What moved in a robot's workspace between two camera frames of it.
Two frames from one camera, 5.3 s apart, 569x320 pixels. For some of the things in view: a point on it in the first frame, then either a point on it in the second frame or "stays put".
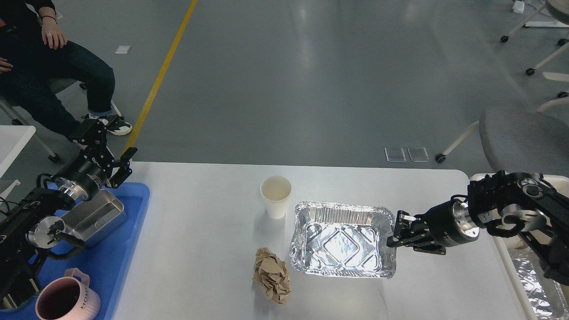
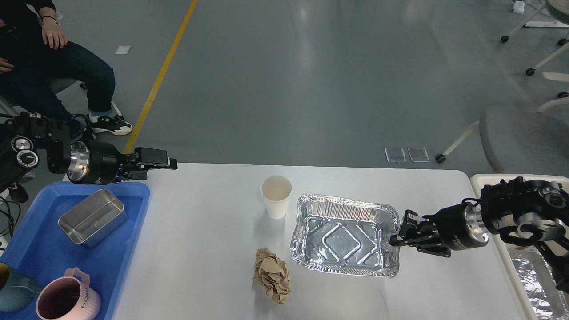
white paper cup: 275,190 stays put
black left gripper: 86,174 → 92,162
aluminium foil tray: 342,240 stays put
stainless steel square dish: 90,220 stays put
